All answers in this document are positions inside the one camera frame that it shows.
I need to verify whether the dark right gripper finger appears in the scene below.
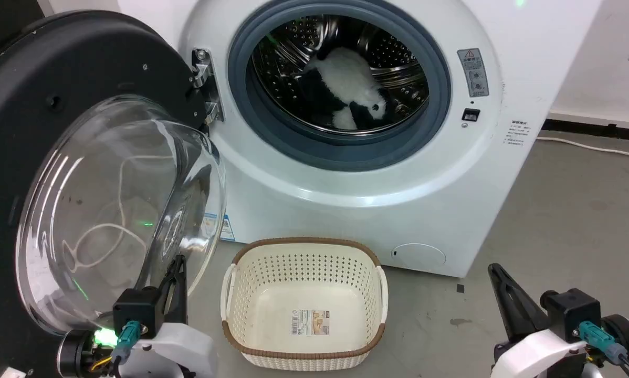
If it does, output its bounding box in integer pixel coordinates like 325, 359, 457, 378
496, 265, 550, 338
488, 264, 530, 343

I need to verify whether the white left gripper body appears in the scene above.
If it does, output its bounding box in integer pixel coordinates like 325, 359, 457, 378
119, 322, 219, 378

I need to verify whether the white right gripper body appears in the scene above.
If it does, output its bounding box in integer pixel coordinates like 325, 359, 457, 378
492, 328, 591, 378

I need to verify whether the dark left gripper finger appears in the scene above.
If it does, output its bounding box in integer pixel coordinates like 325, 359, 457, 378
174, 255, 189, 324
158, 267, 181, 325

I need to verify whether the black round washer door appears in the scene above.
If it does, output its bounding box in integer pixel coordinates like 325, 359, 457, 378
0, 9, 227, 378

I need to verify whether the white front-load washing machine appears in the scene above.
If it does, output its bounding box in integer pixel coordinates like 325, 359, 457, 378
118, 0, 604, 278

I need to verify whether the metal door hinge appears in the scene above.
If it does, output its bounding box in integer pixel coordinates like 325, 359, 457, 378
190, 48, 225, 125

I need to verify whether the blue and white energy sticker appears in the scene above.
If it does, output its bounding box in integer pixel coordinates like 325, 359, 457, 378
202, 213, 236, 242

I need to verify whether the round drain filter cover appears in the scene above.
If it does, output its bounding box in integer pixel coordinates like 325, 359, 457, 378
391, 243, 447, 268

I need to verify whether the cream plastic laundry basket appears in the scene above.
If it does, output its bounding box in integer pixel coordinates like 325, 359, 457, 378
221, 237, 389, 372

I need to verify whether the paper label sticker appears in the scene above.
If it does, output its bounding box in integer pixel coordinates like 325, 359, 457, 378
291, 309, 331, 337

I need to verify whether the black printed text sticker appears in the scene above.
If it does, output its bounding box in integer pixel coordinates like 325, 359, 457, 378
502, 119, 534, 149

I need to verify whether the black baseboard strip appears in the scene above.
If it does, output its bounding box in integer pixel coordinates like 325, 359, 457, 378
541, 119, 629, 142

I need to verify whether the grey warning sticker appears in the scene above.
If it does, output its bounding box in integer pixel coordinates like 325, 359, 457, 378
457, 48, 489, 98

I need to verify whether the stainless steel washer drum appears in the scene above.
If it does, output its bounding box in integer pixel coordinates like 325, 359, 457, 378
250, 15, 430, 135

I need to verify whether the black and white panda plush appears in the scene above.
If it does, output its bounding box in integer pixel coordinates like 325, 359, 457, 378
299, 46, 395, 131

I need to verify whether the teal left cable connector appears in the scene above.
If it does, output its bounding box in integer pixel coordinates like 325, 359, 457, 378
110, 320, 141, 365

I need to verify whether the teal cable connector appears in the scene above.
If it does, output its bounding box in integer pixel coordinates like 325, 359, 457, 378
110, 320, 141, 365
578, 321, 629, 366

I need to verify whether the teal right cable connector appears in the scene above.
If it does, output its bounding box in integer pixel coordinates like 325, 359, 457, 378
578, 321, 629, 366

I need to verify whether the white floor cable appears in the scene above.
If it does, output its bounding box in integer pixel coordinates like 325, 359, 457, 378
535, 136, 629, 159

